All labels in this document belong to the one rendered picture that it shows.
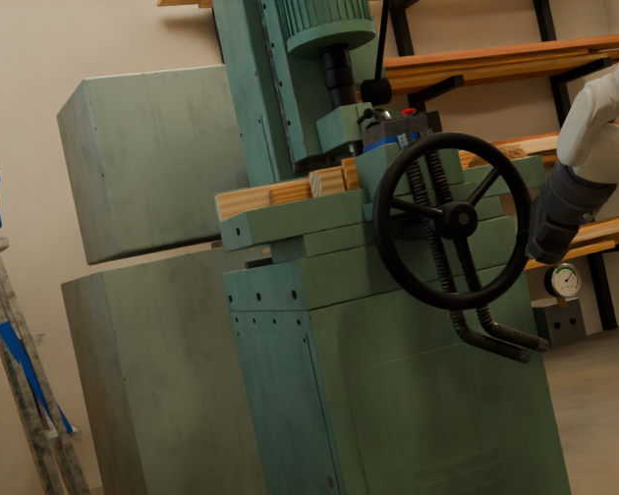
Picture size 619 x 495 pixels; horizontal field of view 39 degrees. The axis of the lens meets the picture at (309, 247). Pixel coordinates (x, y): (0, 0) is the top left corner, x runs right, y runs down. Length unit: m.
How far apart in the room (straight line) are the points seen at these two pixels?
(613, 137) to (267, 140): 0.88
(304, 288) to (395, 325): 0.18
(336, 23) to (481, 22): 3.46
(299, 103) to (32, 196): 2.27
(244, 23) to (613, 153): 0.97
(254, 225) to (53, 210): 2.50
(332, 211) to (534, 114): 3.73
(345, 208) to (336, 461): 0.44
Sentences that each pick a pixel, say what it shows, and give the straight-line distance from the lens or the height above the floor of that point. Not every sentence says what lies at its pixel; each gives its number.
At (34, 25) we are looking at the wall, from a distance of 4.09.
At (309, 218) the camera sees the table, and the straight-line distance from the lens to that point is 1.50.
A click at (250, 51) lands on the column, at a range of 1.91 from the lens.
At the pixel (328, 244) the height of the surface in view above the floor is 0.82.
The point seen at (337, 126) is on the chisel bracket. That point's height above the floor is 1.04.
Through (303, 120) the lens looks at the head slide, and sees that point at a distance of 1.79.
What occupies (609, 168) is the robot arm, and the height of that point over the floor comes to 0.84.
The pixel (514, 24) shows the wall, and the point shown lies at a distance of 5.25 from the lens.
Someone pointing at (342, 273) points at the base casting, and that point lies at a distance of 1.51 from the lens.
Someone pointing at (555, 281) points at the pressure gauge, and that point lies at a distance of 1.64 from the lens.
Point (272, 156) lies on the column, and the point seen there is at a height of 1.02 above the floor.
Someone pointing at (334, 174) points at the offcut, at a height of 0.93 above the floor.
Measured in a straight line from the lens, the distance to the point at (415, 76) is 4.22.
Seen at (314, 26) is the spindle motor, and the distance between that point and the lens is 1.69.
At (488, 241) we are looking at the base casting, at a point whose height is 0.76.
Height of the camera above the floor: 0.81
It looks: level
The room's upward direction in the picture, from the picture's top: 12 degrees counter-clockwise
